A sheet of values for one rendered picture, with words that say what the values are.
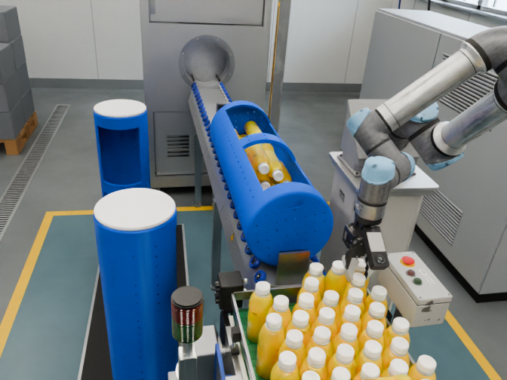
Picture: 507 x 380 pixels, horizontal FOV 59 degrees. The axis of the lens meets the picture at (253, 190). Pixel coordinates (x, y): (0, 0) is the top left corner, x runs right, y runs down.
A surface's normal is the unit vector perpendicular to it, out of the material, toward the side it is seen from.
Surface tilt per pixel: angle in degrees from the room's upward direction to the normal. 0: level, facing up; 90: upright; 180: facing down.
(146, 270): 90
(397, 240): 90
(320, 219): 90
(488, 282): 90
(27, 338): 0
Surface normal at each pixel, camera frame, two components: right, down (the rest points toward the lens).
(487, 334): 0.07, -0.87
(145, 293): 0.37, 0.47
